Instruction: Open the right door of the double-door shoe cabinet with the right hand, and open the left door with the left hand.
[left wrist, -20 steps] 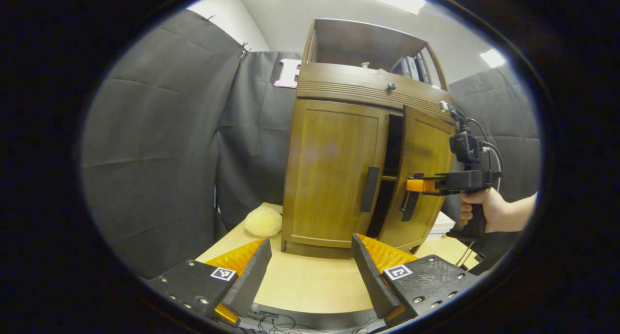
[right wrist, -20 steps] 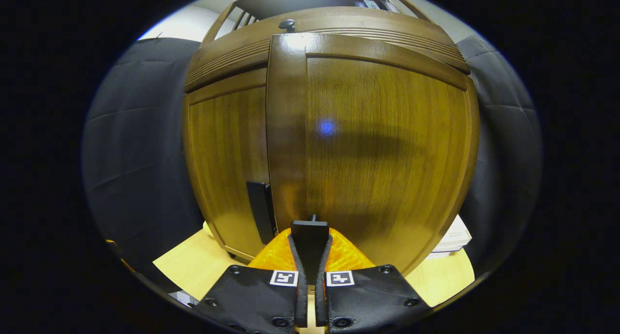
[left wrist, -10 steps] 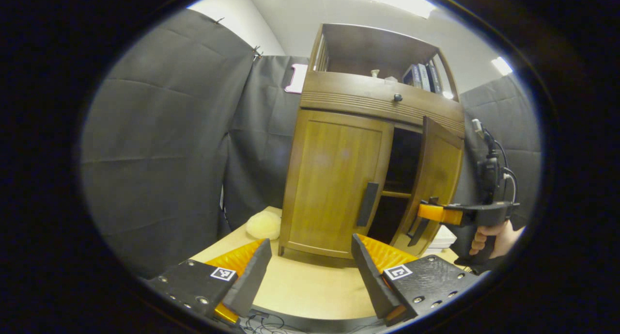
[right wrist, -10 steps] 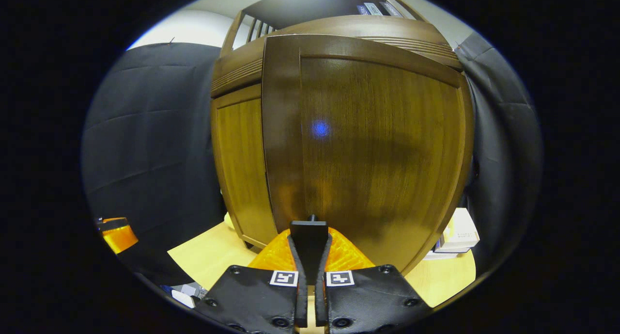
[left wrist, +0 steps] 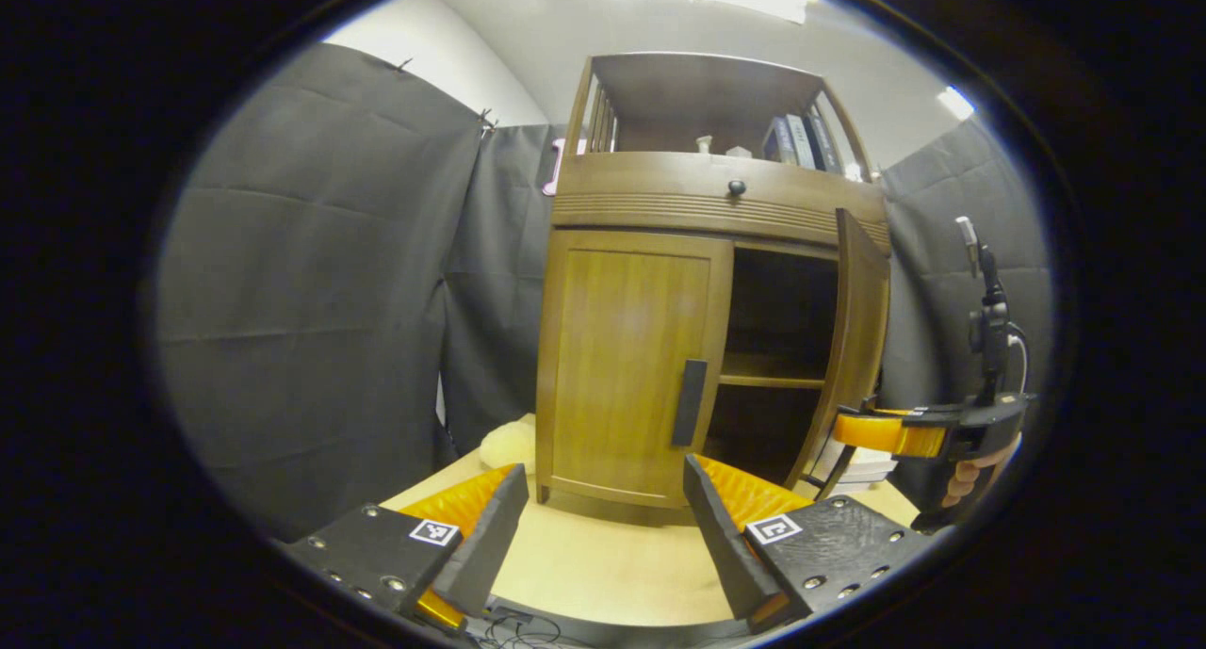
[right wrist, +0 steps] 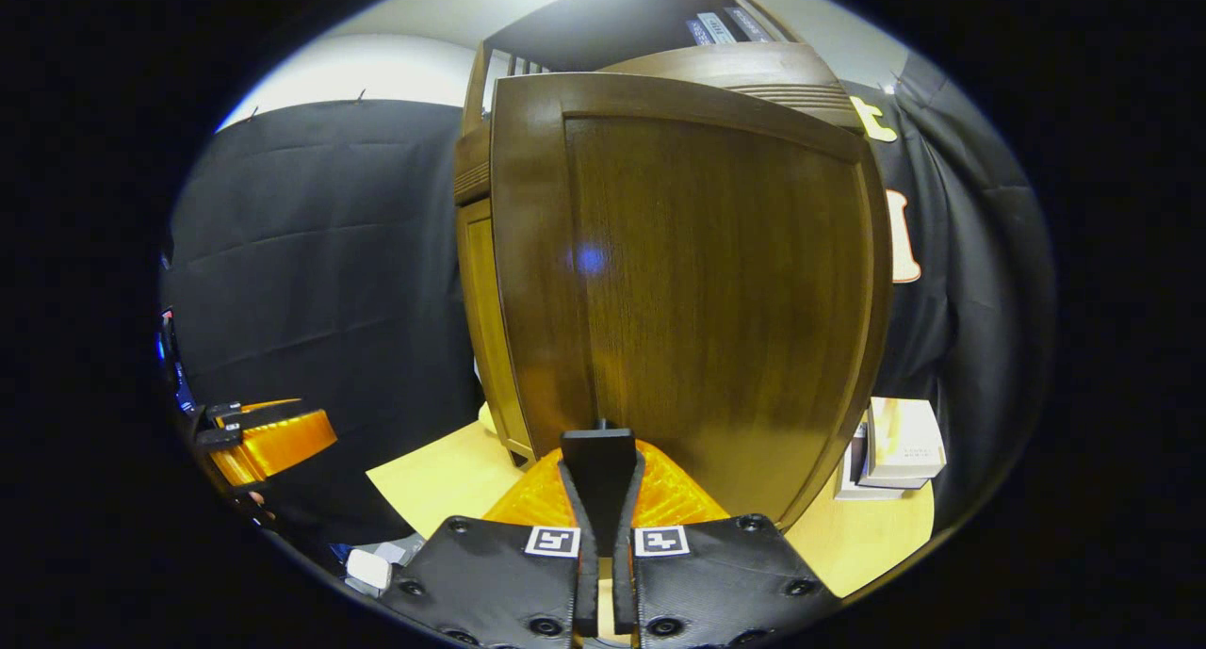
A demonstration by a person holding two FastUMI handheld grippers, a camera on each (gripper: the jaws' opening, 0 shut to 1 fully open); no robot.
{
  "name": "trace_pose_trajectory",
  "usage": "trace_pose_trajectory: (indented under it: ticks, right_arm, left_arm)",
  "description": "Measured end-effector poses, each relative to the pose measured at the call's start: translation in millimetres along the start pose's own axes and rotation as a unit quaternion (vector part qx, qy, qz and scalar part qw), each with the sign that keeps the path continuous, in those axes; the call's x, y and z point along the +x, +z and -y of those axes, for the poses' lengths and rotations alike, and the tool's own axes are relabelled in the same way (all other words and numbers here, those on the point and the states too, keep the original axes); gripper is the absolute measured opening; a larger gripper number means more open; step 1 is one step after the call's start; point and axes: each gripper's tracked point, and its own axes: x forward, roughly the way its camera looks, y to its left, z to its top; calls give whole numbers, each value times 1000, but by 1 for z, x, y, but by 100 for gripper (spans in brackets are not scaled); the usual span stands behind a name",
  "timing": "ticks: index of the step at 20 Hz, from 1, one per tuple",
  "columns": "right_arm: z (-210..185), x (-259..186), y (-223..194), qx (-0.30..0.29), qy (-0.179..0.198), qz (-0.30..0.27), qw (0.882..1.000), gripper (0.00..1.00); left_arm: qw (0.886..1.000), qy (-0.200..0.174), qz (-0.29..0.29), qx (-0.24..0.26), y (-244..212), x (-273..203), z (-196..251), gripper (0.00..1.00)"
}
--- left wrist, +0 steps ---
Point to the cream plush toy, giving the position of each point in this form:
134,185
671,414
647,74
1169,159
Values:
509,444

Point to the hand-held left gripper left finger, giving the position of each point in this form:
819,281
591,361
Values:
490,545

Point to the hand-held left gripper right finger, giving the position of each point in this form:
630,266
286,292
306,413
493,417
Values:
721,545

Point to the dark blue book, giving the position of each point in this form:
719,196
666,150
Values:
777,142

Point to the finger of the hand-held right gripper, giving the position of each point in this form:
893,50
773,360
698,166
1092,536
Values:
886,432

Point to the wooden double-door shoe cabinet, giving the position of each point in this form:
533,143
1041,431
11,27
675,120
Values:
697,93

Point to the wooden cabinet drawer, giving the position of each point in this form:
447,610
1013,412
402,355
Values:
650,183

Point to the wooden cabinet door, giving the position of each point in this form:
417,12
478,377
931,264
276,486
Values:
857,329
622,366

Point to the grey book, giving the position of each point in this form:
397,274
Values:
801,142

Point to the small ceiling light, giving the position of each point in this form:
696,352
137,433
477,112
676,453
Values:
955,103
855,170

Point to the black book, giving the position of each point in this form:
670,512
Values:
824,145

